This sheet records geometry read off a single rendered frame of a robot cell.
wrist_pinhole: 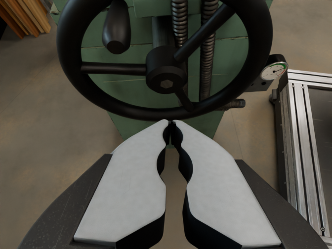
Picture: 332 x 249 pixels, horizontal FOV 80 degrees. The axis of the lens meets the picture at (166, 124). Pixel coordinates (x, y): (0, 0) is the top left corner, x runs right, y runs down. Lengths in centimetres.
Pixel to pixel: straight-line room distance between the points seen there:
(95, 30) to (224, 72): 35
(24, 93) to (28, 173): 56
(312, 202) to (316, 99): 51
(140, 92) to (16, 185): 91
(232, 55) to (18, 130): 126
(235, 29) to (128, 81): 31
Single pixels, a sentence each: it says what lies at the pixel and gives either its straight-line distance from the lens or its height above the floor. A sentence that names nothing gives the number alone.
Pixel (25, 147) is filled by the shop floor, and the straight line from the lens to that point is 139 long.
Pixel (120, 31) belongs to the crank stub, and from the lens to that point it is 19.
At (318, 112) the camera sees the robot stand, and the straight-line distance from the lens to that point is 117.
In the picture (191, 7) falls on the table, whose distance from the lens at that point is 34.
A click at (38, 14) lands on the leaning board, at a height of 14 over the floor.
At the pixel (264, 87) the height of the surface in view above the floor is 56.
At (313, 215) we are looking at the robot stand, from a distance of 95.
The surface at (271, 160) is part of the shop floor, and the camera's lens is 120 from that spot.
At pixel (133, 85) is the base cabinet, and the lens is 61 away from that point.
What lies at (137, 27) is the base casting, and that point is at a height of 75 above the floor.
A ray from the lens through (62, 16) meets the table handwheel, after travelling 26.
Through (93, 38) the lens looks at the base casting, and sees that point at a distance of 51.
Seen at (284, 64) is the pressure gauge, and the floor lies 68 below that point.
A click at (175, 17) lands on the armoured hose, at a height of 85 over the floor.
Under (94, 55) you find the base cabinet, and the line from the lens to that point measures 54.
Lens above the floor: 104
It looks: 63 degrees down
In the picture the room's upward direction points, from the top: 5 degrees counter-clockwise
